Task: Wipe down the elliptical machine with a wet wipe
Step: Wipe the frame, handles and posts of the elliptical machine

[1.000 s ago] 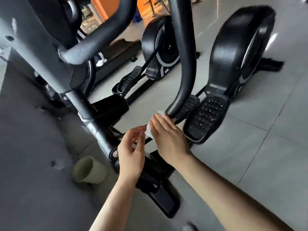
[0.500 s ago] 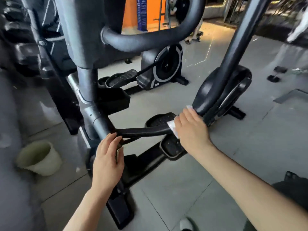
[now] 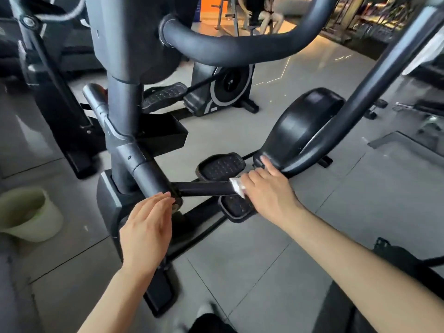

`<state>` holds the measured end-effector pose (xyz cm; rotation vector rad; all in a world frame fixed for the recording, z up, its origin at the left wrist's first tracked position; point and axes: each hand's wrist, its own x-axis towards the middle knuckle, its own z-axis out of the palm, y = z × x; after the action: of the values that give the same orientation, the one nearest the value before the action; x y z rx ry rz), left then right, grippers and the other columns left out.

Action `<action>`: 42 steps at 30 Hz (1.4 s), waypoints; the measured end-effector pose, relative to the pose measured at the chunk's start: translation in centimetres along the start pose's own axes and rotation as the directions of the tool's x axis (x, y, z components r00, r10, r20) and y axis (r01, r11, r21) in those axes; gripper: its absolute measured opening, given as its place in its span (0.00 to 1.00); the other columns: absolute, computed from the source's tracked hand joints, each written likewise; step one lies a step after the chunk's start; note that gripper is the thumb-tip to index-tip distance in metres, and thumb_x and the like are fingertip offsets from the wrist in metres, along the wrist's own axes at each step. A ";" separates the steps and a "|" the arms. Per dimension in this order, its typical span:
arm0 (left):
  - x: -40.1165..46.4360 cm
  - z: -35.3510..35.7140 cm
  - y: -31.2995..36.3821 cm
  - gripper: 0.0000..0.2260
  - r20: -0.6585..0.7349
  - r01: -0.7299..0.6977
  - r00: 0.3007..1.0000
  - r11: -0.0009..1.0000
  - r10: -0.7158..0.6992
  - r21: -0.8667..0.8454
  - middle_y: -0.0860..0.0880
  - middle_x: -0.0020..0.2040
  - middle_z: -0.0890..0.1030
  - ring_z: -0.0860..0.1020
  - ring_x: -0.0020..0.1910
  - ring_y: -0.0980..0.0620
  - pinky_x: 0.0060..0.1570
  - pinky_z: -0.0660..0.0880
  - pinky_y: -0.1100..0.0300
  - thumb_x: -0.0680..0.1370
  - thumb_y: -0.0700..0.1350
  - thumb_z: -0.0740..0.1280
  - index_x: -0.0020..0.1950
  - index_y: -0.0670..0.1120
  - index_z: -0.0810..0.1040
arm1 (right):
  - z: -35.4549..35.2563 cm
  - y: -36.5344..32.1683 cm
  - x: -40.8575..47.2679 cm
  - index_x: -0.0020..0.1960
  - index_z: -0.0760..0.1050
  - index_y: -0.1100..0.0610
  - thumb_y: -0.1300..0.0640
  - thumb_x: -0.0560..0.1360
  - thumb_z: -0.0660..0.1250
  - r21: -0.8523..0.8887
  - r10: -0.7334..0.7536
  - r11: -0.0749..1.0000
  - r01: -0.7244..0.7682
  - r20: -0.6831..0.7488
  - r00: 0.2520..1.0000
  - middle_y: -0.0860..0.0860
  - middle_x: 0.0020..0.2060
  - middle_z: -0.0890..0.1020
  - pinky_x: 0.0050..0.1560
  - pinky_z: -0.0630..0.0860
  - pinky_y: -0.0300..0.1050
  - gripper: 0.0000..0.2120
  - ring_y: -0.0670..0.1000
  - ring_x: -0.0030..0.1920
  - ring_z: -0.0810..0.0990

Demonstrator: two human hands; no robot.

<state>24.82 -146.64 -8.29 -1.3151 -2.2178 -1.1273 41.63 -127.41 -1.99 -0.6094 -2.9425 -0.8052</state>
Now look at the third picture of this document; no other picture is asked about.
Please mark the person's left hand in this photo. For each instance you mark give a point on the person's left hand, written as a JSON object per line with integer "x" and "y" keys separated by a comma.
{"x": 146, "y": 236}

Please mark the person's right hand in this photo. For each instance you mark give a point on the person's right hand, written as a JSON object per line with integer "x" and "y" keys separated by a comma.
{"x": 270, "y": 194}

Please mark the white wet wipe sheet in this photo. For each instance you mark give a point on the white wet wipe sheet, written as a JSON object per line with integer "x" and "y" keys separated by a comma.
{"x": 236, "y": 186}

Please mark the black elliptical machine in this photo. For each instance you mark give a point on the black elliptical machine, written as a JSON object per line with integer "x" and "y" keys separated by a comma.
{"x": 222, "y": 83}
{"x": 132, "y": 65}

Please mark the person's left forearm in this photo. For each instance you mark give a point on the person's left forearm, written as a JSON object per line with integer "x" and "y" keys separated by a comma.
{"x": 114, "y": 301}

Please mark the person's right forearm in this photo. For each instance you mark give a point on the person's right forearm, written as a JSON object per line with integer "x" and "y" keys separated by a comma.
{"x": 368, "y": 270}

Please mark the person's white shoe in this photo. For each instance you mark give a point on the person's white shoe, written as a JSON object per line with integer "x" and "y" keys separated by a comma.
{"x": 208, "y": 310}

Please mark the person's black trousers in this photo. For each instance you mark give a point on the person's black trousers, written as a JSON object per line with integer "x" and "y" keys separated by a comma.
{"x": 208, "y": 324}

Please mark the white trash bin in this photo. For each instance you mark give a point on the white trash bin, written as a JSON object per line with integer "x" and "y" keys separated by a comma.
{"x": 28, "y": 213}

